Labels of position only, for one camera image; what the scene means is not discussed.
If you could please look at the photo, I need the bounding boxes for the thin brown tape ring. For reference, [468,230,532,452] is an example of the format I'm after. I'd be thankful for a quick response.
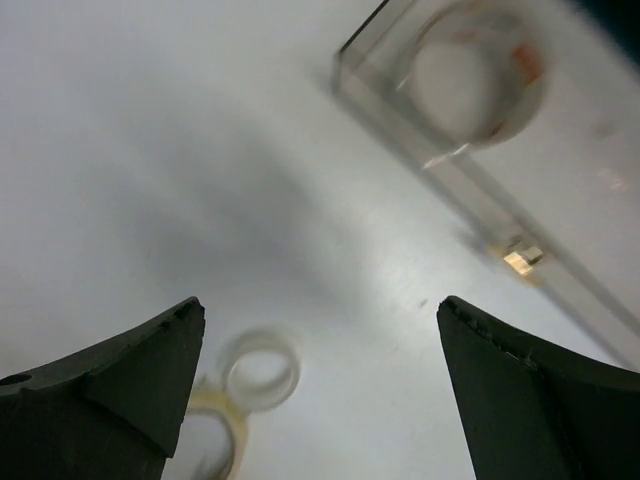
[182,384,251,480]

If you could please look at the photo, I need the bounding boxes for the wide clear tape roll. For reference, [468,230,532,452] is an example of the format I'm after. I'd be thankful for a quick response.
[407,1,549,147]

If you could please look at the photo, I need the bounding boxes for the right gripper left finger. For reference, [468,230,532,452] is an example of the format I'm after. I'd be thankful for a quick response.
[1,297,205,479]

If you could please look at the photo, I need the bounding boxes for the transparent grey drawer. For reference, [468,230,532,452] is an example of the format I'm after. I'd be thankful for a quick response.
[334,1,639,369]

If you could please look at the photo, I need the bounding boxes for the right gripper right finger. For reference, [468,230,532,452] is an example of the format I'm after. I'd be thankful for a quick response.
[437,296,639,479]

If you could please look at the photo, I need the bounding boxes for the small white tape roll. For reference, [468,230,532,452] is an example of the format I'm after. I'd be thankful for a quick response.
[219,327,302,413]

